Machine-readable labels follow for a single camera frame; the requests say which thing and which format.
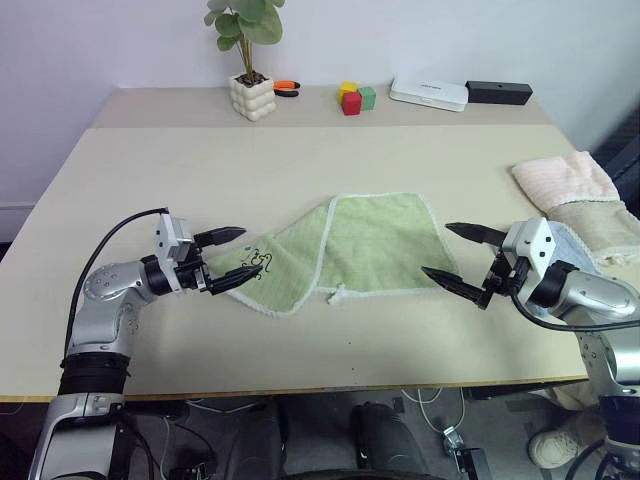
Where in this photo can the pink striped towel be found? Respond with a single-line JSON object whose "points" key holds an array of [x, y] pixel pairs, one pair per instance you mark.
{"points": [[560, 175]]}

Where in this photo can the red cube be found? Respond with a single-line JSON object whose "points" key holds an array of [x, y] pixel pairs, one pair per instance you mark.
{"points": [[352, 104]]}

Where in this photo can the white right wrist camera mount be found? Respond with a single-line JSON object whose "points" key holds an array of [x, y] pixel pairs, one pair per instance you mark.
{"points": [[532, 240]]}

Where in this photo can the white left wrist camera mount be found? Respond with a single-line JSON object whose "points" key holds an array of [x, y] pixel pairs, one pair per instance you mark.
{"points": [[167, 240]]}

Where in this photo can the white shoe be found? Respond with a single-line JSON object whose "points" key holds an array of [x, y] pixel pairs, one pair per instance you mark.
{"points": [[560, 447]]}

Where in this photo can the black metal bracket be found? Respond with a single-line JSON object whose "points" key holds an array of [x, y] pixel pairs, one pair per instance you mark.
{"points": [[472, 462]]}

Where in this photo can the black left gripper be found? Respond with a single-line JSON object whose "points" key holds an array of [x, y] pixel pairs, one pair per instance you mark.
{"points": [[192, 272]]}

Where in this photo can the black chair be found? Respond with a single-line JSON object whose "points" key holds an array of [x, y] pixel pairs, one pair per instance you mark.
{"points": [[620, 145]]}

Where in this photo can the white flat box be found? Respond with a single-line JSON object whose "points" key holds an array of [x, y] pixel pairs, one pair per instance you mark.
{"points": [[427, 92]]}

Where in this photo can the green leafy plant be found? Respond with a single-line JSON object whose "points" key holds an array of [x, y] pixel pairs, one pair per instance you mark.
{"points": [[250, 20]]}

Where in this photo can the orange black pliers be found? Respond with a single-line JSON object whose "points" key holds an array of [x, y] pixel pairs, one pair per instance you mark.
{"points": [[286, 86]]}

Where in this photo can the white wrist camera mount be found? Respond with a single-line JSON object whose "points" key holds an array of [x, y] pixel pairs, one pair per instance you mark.
{"points": [[532, 240], [167, 240]]}

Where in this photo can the dark grey rounded shape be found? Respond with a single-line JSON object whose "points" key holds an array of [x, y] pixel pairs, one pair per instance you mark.
{"points": [[257, 440]]}

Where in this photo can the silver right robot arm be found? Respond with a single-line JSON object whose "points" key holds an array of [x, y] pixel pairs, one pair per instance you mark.
{"points": [[600, 295]]}

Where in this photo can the black rectangular box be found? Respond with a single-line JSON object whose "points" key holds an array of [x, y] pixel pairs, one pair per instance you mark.
{"points": [[497, 92]]}

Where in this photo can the beige towel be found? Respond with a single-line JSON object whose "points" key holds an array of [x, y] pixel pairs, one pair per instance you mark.
{"points": [[595, 225]]}

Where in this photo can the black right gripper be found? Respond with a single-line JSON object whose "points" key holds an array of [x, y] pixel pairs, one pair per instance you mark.
{"points": [[505, 275]]}

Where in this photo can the green towel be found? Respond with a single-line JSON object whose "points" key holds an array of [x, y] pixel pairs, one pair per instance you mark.
{"points": [[375, 240]]}

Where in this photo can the silver metal clamp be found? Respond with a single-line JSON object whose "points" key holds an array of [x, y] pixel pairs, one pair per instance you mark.
{"points": [[452, 440]]}

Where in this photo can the black rounded shape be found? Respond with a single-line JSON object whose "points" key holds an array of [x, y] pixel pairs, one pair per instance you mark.
{"points": [[385, 440]]}

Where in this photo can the yellow cube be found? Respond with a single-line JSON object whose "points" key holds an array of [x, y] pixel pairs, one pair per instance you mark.
{"points": [[347, 87]]}

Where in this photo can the white bubble plant pot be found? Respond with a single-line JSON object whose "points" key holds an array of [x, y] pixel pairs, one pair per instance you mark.
{"points": [[252, 100]]}

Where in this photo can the light blue cloth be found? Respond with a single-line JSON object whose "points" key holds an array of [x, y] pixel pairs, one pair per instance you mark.
{"points": [[575, 250]]}

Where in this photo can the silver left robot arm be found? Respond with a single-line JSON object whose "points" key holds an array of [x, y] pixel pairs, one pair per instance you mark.
{"points": [[100, 285]]}

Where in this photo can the green cube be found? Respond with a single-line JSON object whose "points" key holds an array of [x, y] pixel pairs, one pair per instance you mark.
{"points": [[369, 98]]}

